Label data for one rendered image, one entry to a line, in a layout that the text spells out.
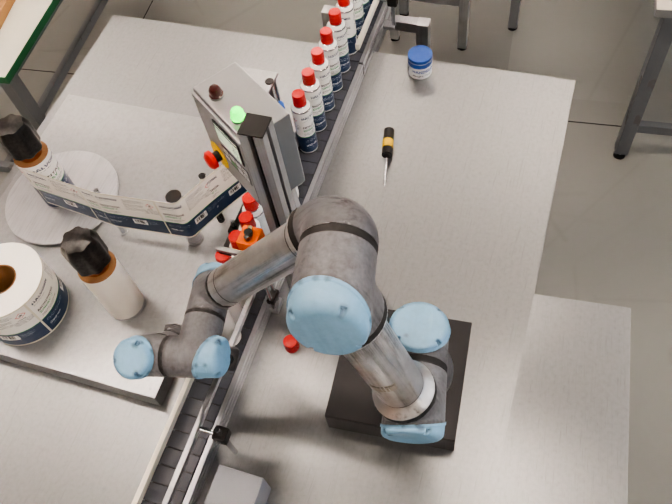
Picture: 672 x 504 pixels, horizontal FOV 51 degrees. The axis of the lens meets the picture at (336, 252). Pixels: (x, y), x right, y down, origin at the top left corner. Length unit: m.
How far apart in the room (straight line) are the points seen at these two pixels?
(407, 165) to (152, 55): 0.93
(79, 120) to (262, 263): 1.17
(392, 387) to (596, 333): 0.67
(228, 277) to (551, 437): 0.78
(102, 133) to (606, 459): 1.55
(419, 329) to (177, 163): 0.93
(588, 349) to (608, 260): 1.14
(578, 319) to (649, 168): 1.46
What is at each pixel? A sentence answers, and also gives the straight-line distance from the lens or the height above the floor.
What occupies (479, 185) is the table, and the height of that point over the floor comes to 0.83.
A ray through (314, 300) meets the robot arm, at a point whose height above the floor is 1.53.
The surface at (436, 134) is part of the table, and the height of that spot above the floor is 0.83.
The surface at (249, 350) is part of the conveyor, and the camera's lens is 1.65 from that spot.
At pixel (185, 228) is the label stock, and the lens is 1.75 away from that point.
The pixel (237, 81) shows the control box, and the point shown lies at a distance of 1.28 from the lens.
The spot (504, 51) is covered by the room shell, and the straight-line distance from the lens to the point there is 3.44.
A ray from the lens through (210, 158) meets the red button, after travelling 1.35.
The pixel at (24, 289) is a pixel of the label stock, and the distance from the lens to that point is 1.74.
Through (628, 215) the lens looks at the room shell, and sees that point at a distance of 2.94.
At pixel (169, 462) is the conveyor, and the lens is 1.60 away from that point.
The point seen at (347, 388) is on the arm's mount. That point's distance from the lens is 1.54.
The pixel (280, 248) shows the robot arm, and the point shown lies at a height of 1.41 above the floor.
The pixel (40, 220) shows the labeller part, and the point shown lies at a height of 0.89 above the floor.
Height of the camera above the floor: 2.35
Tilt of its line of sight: 58 degrees down
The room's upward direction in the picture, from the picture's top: 11 degrees counter-clockwise
